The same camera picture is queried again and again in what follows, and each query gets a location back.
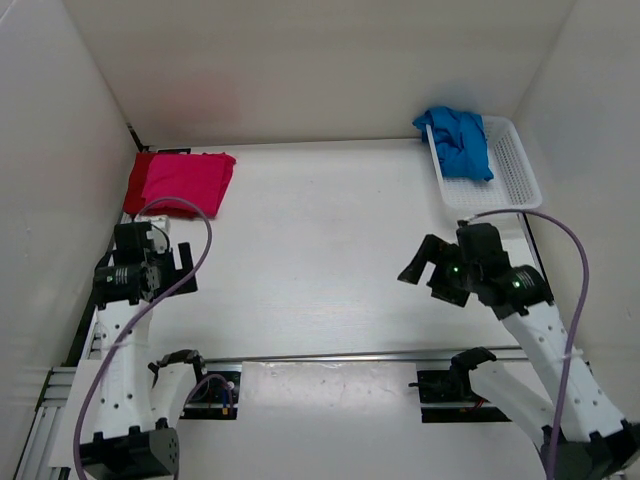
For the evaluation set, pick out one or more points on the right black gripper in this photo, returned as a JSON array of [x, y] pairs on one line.
[[432, 249]]

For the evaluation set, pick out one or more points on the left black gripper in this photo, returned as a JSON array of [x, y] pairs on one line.
[[185, 257]]

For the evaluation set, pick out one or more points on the dark red t-shirt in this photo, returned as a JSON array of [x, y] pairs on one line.
[[134, 200]]

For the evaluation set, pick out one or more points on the pink t-shirt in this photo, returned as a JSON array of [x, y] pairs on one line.
[[176, 182]]

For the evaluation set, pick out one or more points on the blue t-shirt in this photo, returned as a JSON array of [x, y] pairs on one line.
[[460, 142]]

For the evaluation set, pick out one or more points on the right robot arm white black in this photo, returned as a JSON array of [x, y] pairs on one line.
[[576, 429]]

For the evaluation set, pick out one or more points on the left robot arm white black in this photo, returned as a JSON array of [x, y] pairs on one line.
[[126, 427]]

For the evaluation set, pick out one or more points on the white plastic basket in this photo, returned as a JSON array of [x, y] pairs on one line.
[[514, 184]]

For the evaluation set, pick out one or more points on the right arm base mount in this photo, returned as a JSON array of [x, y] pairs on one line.
[[445, 399]]

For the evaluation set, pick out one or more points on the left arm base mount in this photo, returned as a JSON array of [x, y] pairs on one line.
[[218, 399]]

